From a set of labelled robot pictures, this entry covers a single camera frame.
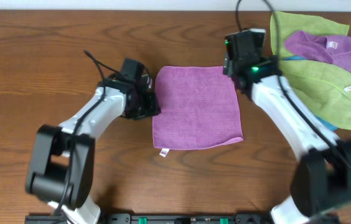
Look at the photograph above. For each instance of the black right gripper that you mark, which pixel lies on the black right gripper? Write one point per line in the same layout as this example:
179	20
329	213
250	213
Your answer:
228	66

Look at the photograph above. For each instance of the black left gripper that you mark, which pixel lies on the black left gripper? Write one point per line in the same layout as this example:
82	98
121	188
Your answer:
152	109

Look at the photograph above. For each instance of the purple microfiber cloth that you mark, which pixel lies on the purple microfiber cloth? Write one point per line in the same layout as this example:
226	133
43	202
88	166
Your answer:
199	109

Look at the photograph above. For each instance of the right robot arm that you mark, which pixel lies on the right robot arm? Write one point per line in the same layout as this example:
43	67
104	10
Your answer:
322	179

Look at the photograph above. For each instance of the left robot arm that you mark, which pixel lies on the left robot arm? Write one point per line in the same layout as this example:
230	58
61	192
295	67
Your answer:
62	163

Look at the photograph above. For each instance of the large green cloth top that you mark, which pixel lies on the large green cloth top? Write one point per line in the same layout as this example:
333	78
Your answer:
285	24

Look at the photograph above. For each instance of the purple cloth with label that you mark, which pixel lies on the purple cloth with label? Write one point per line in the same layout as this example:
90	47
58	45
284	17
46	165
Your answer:
332	49

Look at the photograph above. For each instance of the green cloth with label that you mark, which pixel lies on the green cloth with label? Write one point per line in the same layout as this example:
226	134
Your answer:
324	88

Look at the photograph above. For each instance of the blue cloth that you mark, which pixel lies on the blue cloth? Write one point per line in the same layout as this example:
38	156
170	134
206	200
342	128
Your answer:
325	123

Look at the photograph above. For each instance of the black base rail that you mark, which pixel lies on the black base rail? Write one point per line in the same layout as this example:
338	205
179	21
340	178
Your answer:
125	218

